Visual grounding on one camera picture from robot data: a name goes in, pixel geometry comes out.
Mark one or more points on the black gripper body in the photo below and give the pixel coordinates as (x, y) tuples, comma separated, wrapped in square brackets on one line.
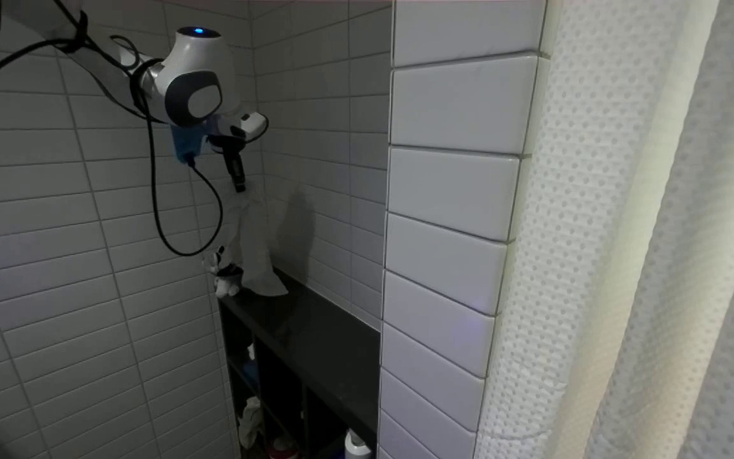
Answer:
[(231, 145)]

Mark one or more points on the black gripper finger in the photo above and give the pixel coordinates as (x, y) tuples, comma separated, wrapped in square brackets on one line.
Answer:
[(235, 169)]

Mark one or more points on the white towel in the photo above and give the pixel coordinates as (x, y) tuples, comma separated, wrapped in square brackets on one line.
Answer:
[(247, 245)]

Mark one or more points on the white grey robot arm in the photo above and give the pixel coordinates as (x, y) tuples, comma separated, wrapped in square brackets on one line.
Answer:
[(193, 87)]

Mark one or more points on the husky plush toy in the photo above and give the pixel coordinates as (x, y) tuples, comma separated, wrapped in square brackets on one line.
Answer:
[(228, 273)]

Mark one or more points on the black shelf unit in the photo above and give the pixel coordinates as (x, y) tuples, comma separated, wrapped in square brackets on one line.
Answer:
[(309, 362)]

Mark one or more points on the white cloth in shelf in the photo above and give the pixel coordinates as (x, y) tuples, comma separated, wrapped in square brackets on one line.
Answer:
[(251, 421)]

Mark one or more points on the red white item in shelf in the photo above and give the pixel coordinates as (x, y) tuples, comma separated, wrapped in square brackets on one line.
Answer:
[(284, 447)]

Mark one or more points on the white shower curtain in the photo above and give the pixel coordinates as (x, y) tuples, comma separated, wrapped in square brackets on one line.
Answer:
[(617, 315)]

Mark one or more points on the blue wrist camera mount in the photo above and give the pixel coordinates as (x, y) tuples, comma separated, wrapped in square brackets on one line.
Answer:
[(186, 141)]

